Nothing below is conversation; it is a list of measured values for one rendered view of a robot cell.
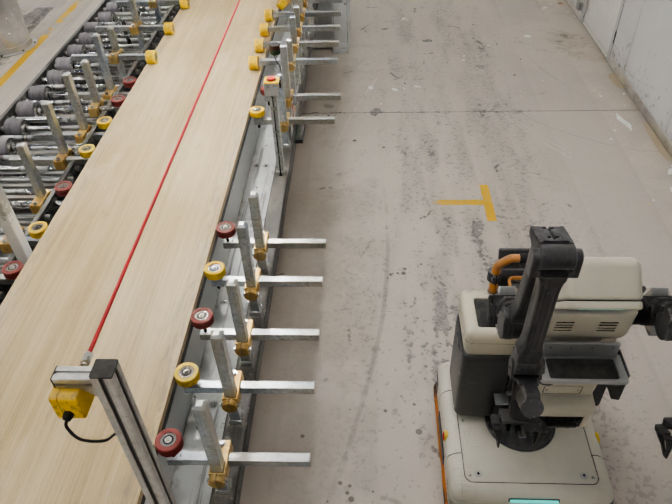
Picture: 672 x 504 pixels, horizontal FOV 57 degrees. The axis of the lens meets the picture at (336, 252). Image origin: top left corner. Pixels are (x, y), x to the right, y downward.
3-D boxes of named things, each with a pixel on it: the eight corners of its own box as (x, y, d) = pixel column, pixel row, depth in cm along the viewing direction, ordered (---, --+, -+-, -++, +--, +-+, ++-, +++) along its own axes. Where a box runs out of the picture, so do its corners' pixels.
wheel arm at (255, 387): (315, 387, 210) (314, 380, 207) (314, 396, 207) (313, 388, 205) (187, 386, 212) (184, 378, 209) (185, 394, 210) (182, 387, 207)
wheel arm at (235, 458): (310, 459, 193) (309, 451, 190) (309, 469, 190) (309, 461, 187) (171, 456, 195) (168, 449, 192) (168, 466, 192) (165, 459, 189)
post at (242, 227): (261, 312, 254) (246, 220, 222) (260, 319, 252) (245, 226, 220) (253, 312, 254) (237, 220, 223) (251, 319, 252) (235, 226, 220)
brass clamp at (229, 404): (245, 379, 214) (243, 370, 210) (239, 413, 204) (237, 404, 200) (227, 379, 214) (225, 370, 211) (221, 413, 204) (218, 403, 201)
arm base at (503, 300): (529, 294, 183) (487, 294, 184) (536, 298, 175) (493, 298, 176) (528, 323, 184) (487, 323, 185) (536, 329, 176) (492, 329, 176)
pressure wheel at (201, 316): (197, 346, 226) (191, 324, 219) (194, 330, 232) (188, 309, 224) (219, 340, 228) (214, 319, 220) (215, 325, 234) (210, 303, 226)
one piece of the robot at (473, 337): (444, 384, 286) (463, 247, 231) (566, 386, 283) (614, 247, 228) (452, 450, 261) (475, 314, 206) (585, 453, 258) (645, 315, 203)
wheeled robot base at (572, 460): (431, 389, 301) (435, 355, 284) (565, 390, 298) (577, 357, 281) (444, 527, 250) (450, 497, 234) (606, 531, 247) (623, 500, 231)
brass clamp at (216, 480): (235, 448, 197) (232, 439, 193) (228, 489, 186) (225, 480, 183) (215, 448, 197) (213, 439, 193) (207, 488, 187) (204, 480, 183)
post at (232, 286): (254, 368, 238) (237, 276, 206) (253, 375, 235) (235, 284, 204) (245, 368, 238) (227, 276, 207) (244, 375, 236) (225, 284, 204)
